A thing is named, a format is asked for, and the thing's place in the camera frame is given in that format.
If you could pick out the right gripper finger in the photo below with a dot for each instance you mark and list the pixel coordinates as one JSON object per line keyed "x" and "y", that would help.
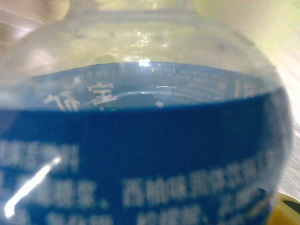
{"x": 289, "y": 214}

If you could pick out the Pocari Sweat bottle white cap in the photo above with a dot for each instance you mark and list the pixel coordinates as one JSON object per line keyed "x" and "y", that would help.
{"x": 150, "y": 140}

